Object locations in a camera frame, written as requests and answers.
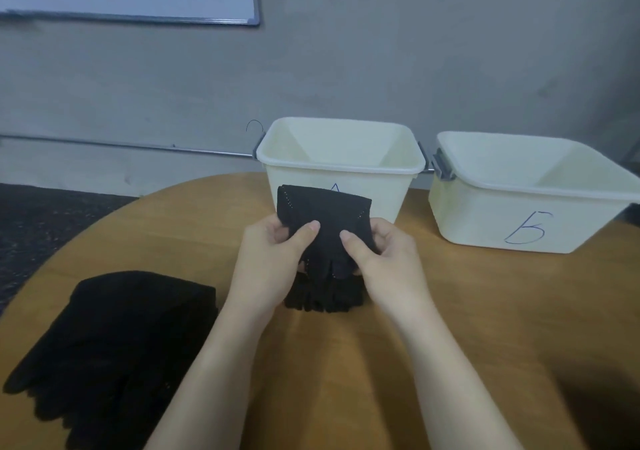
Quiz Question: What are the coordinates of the person's left hand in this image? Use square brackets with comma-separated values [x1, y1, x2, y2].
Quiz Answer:
[225, 215, 321, 328]

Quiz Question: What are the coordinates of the person's right hand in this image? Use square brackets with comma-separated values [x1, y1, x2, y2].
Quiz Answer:
[340, 217, 433, 323]

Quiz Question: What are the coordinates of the black strapped glove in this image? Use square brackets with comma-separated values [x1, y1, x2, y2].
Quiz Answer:
[283, 259, 366, 314]

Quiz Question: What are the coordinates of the white plastic bin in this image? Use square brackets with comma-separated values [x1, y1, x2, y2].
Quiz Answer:
[255, 117, 428, 224]
[428, 131, 640, 255]

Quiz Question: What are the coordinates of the pile of black gloves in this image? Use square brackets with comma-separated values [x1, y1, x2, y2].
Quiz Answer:
[3, 271, 219, 450]

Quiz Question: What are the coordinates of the stack of black gloves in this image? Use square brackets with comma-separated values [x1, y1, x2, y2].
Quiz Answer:
[3, 271, 219, 450]

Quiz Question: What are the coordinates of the person's right forearm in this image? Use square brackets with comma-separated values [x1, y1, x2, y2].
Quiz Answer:
[385, 295, 526, 450]

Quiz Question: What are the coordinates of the person's left forearm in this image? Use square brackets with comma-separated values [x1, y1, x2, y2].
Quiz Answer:
[145, 299, 281, 450]

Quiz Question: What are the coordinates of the grey wall pipe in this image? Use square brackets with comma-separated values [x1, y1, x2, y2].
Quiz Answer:
[0, 133, 263, 159]

